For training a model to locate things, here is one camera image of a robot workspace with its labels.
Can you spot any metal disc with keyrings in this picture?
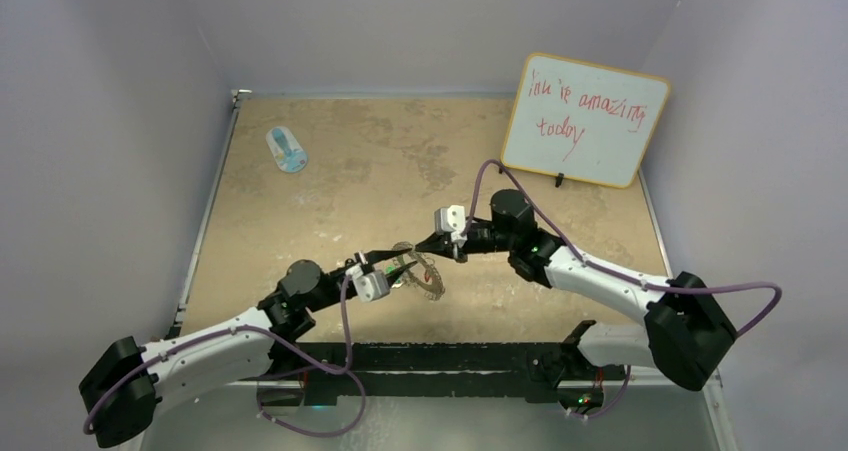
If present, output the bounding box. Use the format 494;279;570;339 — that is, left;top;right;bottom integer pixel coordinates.
392;241;445;301

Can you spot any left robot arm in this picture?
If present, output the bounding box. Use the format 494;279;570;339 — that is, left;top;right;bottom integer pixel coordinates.
79;248;411;448

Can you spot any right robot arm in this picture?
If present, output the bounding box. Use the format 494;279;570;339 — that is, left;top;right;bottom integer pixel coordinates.
414;189;738;391

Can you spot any blue white blister package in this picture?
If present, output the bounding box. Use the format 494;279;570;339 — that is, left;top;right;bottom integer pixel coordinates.
266;126;308;174

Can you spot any black base beam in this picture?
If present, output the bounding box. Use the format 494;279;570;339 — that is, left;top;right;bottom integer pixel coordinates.
233;320;627;408

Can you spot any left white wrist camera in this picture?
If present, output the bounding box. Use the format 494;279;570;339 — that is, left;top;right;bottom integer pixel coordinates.
346;252;391;303

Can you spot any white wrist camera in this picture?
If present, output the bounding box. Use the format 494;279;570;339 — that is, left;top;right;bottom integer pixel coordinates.
434;205;467;247
346;252;391;303

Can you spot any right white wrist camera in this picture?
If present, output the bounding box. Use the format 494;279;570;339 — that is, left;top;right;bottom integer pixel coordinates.
434;205;467;247

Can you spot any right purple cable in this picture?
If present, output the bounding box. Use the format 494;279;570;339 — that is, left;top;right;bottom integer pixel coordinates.
463;159;783;422

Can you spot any whiteboard with yellow frame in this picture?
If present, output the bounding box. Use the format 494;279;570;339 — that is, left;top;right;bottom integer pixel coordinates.
500;53;671;189

